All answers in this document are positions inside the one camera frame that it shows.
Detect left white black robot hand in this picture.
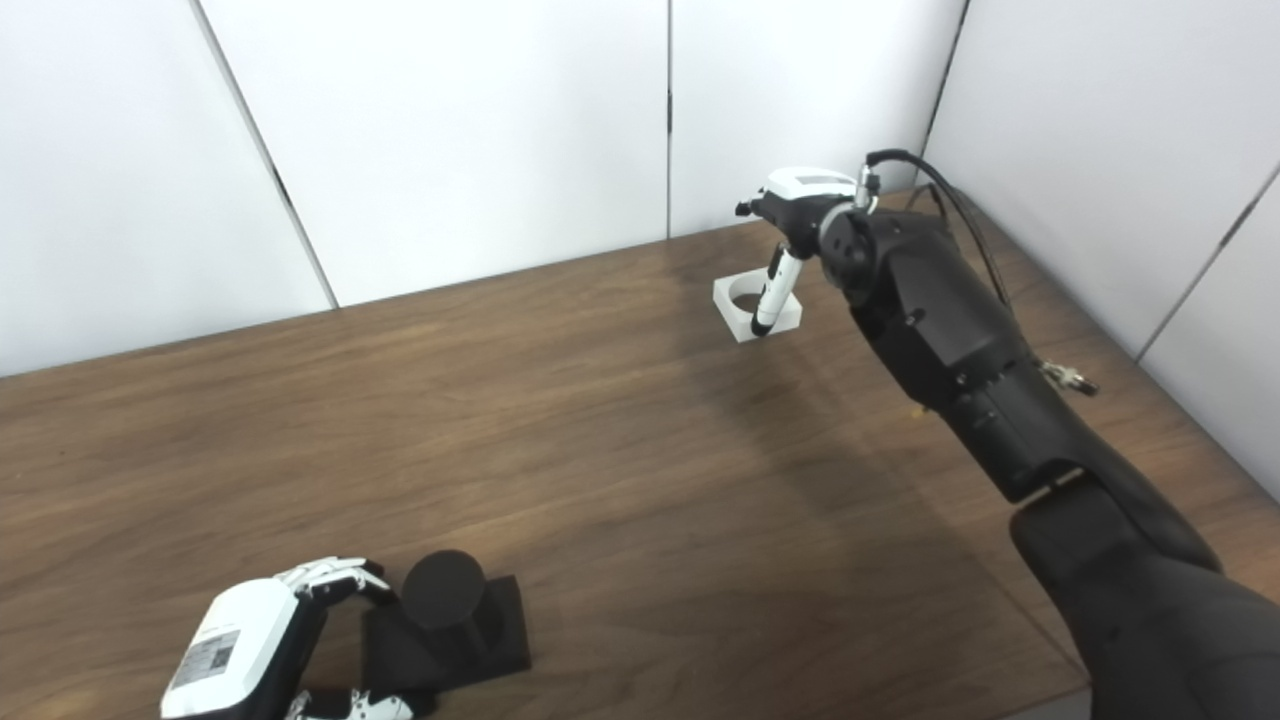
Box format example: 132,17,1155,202
160,557,436,720

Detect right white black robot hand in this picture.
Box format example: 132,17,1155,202
735,166,871,338

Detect white square piece with hole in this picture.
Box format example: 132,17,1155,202
713,270,804,344

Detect black peg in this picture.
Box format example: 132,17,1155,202
362,549,532,696

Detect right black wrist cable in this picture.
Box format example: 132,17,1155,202
865,148,1101,396

